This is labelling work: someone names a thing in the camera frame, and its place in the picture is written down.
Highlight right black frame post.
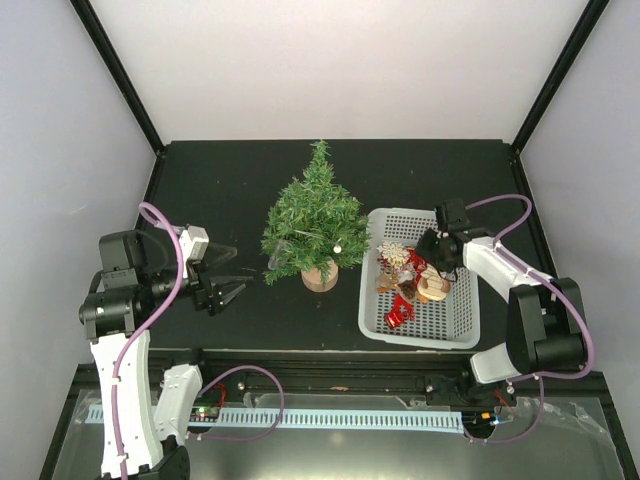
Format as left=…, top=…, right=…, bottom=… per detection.
left=511, top=0, right=610, bottom=154

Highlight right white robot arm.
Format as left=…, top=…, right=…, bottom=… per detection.
left=415, top=229, right=594, bottom=403

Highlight white slotted cable duct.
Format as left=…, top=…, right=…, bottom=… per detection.
left=87, top=403, right=465, bottom=435

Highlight white string lights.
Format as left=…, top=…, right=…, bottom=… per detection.
left=289, top=179, right=344, bottom=254

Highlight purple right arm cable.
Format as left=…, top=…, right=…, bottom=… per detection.
left=464, top=193, right=596, bottom=445

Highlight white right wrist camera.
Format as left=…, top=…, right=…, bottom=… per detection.
left=435, top=199, right=471, bottom=234

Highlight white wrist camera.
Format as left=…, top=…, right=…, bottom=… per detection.
left=435, top=199, right=471, bottom=234
left=178, top=226, right=209, bottom=279

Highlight left black frame post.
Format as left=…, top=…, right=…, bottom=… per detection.
left=70, top=0, right=165, bottom=155

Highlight right circuit board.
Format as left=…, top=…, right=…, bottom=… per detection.
left=462, top=406, right=516, bottom=427

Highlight white snowflake ornament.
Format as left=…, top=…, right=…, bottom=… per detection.
left=376, top=241, right=410, bottom=267

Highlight small green christmas tree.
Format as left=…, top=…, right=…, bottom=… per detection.
left=261, top=140, right=370, bottom=285

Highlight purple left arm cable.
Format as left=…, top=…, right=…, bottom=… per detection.
left=110, top=201, right=286, bottom=480

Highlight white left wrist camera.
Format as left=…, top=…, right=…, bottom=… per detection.
left=178, top=226, right=209, bottom=279

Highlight red reindeer ornament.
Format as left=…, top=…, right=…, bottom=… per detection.
left=391, top=293, right=415, bottom=321

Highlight snowman ornament with hat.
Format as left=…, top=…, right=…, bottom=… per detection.
left=416, top=265, right=451, bottom=301

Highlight left green circuit board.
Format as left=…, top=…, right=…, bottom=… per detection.
left=191, top=407, right=220, bottom=423

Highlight white perforated plastic basket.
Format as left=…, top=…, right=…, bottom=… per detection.
left=358, top=208, right=480, bottom=350

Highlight red gift box ornament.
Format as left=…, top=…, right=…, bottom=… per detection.
left=384, top=310, right=406, bottom=329

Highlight clear light battery box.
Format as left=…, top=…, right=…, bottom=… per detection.
left=268, top=239, right=290, bottom=271

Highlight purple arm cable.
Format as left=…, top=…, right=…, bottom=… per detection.
left=464, top=193, right=596, bottom=445
left=110, top=201, right=286, bottom=480

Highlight black frame post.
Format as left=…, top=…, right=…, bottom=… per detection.
left=511, top=0, right=610, bottom=154
left=70, top=0, right=165, bottom=155

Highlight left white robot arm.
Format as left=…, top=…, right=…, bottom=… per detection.
left=79, top=226, right=250, bottom=479

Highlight red star ornament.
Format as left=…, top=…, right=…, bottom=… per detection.
left=405, top=247, right=428, bottom=278

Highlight pine cone ornament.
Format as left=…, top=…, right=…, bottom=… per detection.
left=397, top=280, right=417, bottom=302

